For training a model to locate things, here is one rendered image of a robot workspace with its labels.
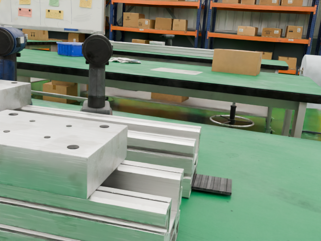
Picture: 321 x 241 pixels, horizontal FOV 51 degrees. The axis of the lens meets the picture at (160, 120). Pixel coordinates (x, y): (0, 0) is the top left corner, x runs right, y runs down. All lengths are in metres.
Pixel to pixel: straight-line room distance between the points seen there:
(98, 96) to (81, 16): 2.92
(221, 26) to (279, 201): 10.39
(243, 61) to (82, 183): 2.06
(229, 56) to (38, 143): 2.07
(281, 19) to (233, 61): 8.48
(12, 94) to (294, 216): 0.48
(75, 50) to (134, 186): 2.44
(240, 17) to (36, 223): 10.57
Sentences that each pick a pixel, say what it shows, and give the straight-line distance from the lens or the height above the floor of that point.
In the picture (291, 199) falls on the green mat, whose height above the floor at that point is 0.78.
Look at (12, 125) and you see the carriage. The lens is 0.39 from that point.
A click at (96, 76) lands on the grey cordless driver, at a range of 0.71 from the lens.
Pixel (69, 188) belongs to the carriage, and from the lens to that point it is 0.31.
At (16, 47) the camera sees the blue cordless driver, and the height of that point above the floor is 0.96.
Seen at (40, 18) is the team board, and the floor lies 1.06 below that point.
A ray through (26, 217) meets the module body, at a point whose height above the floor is 0.83.
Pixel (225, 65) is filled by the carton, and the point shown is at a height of 0.83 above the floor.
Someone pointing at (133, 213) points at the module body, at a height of 0.86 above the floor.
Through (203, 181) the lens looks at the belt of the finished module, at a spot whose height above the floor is 0.79.
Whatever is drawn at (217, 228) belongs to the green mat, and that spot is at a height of 0.78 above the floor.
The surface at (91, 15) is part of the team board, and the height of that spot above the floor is 1.13.
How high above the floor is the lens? 1.01
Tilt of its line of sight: 15 degrees down
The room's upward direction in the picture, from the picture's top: 4 degrees clockwise
